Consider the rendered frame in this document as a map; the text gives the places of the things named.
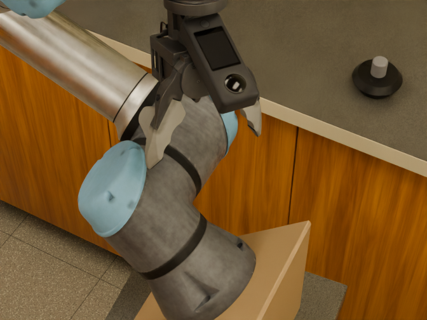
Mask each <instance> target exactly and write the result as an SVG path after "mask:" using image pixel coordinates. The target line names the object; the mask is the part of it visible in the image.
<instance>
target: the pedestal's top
mask: <svg viewBox="0 0 427 320"><path fill-rule="evenodd" d="M347 288H348V286H347V285H345V284H342V283H338V282H336V281H333V280H330V279H327V278H324V277H322V276H318V275H316V274H312V273H310V272H306V271H305V272H304V281H303V286H302V295H301V304H300V308H299V310H298V312H297V314H296V316H295V318H294V320H337V318H338V317H339V314H340V311H341V309H342V305H343V303H344V301H345V298H346V292H347ZM150 293H151V289H150V287H149V285H148V283H147V281H146V280H145V279H144V278H143V277H142V276H141V275H140V274H139V273H138V272H137V271H136V270H135V269H133V271H132V273H131V274H130V277H129V278H128V280H127V282H126V283H125V285H124V286H123V289H122V290H121V292H120V294H119V296H118V297H117V299H116V301H115V303H114V305H113V306H112V308H111V310H110V311H109V313H108V315H107V317H106V319H105V320H134V319H135V317H136V315H137V314H138V313H139V310H140V309H141V308H142V306H143V304H144V303H145V301H146V300H147V298H148V296H149V295H150Z"/></svg>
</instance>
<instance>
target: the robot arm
mask: <svg viewBox="0 0 427 320"><path fill-rule="evenodd" d="M65 1H66V0H0V45H1V46H3V47H4V48H6V49H7V50H8V51H10V52H12V53H13V54H14V55H16V56H17V57H18V58H20V59H21V60H23V61H24V62H26V63H27V64H29V65H30V66H31V67H33V68H35V69H36V70H37V71H39V72H40V73H42V74H43V75H45V76H46V77H47V78H49V79H51V80H52V81H53V82H54V83H56V84H58V85H59V86H61V87H62V88H63V89H65V90H66V91H68V92H69V93H70V94H72V95H74V96H75V97H76V98H78V99H79V100H81V101H82V102H84V103H85V104H87V105H88V106H89V107H91V108H92V109H94V110H95V111H97V112H98V113H99V114H101V115H103V116H104V117H105V118H107V119H108V120H110V121H111V122H113V123H114V124H115V126H116V130H117V134H118V140H120V141H121V142H120V143H117V144H116V145H114V146H113V147H111V148H110V149H109V150H108V151H107V152H106V153H105V154H104V155H103V157H102V159H99V160H98V161H97V162H96V163H95V164H94V166H93V167H92V168H91V170H90V171H89V173H88V174H87V176H86V178H85V179H84V181H83V184H82V186H81V188H80V191H79V195H78V207H79V211H80V213H81V214H82V216H83V217H84V218H85V219H86V220H87V221H88V223H89V224H90V225H91V226H92V228H93V230H94V231H95V232H96V233H97V234H98V235H99V236H101V237H103V238H104V239H105V240H106V241H107V242H108V243H109V244H110V245H111V246H112V247H113V248H114V249H115V250H116V251H117V252H118V253H119V254H120V255H121V256H122V257H123V258H124V259H125V260H126V261H127V262H128V263H129V264H130V265H131V266H132V267H133V268H134V269H135V270H136V271H137V272H138V273H139V274H140V275H141V276H142V277H143V278H144V279H145V280H146V281H147V283H148V285H149V287H150V289H151V291H152V293H153V295H154V297H155V299H156V301H157V303H158V305H159V307H160V309H161V312H162V314H163V315H164V317H165V318H166V319H167V320H214V319H215V318H217V317H218V316H220V315H221V314H222V313H223V312H224V311H225V310H227V309H228V308H229V307H230V306H231V305H232V304H233V303H234V302H235V301H236V299H237V298H238V297H239V296H240V295H241V294H242V292H243V291H244V289H245V288H246V287H247V284H248V283H249V281H250V279H251V277H252V275H253V273H254V270H255V265H256V256H255V253H254V251H253V250H252V249H251V248H250V247H249V245H248V244H247V243H246V242H244V240H242V239H241V238H239V237H237V236H235V235H234V234H232V233H230V232H228V231H226V230H224V229H222V228H220V227H218V226H216V225H214V224H212V223H211V222H209V221H208V220H207V219H206V218H205V217H204V216H203V215H202V214H201V213H200V212H199V211H198V210H197V209H196V207H195V206H194V205H193V201H194V200H195V198H196V196H197V195H198V194H199V192H200V190H201V189H202V188H203V186H204V185H205V184H206V182H207V180H208V179H209V178H210V176H211V174H212V173H213V172H214V170H215V169H216V167H217V166H218V164H219V163H220V161H221V160H222V159H223V158H224V157H225V156H226V155H227V153H228V151H229V147H230V145H231V144H232V142H233V140H234V138H235V136H236V134H237V131H238V119H237V116H236V114H235V113H234V111H235V110H240V114H241V115H242V116H243V117H245V118H246V119H247V122H248V125H247V126H248V127H249V128H250V129H251V130H252V132H253V133H254V134H255V135H256V136H257V137H259V136H260V135H261V128H262V114H261V105H260V101H259V100H260V97H259V94H260V93H259V90H258V88H257V83H256V80H255V77H254V75H253V73H252V71H251V70H250V69H249V68H248V67H247V66H246V65H245V63H244V61H243V59H242V57H241V55H240V53H239V51H238V49H237V47H236V46H235V44H234V42H233V40H232V38H231V36H230V34H229V32H228V30H227V28H226V26H225V25H224V22H223V21H222V19H221V17H220V15H219V14H218V13H216V12H219V11H221V10H223V9H224V8H225V7H226V6H227V0H163V3H164V7H165V8H166V9H167V16H168V23H167V24H166V23H165V22H164V21H162V22H161V24H160V33H159V34H154V35H151V36H150V45H151V68H152V74H150V73H148V72H146V71H145V70H144V69H142V68H140V67H139V66H138V65H136V64H135V63H133V62H132V61H130V60H129V59H127V58H126V57H124V56H123V55H122V54H120V53H119V52H117V51H116V50H114V49H113V48H111V47H110V46H109V45H107V44H105V43H104V42H103V41H101V40H100V39H99V38H97V37H95V36H94V35H93V34H91V33H90V32H88V31H87V30H86V29H84V28H82V27H81V26H80V25H78V24H77V23H76V22H74V21H72V20H71V19H70V18H68V17H67V16H65V15H64V14H63V13H61V12H59V11H58V10H57V9H56V7H57V6H60V5H61V4H63V3H64V2H65ZM163 23H164V24H165V27H166V29H163ZM164 36H168V37H164ZM161 37H162V38H161ZM159 38H160V39H159ZM154 51H155V61H154ZM155 63H156V68H155Z"/></svg>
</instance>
